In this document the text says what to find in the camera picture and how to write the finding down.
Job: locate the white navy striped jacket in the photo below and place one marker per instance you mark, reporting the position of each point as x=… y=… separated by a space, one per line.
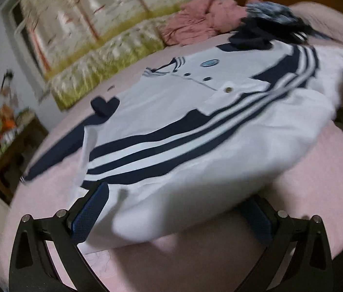
x=220 y=127

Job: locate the tree print wall poster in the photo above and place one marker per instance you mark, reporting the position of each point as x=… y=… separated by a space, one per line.
x=77 y=12

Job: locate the pink crumpled clothing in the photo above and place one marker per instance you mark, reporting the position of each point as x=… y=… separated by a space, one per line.
x=201 y=21

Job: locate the clutter of colourful packets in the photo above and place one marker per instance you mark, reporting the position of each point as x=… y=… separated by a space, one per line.
x=5 y=127

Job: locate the pink bed sheet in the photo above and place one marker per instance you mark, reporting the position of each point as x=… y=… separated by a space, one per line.
x=311 y=194

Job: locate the wooden side table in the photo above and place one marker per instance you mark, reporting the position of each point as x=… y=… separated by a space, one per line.
x=16 y=158

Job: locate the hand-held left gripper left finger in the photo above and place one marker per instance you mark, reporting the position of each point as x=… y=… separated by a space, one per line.
x=91 y=214

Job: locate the dark blue patterned clothing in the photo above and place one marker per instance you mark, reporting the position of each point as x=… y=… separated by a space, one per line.
x=271 y=21

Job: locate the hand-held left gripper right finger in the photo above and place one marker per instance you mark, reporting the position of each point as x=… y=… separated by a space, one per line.
x=258 y=222

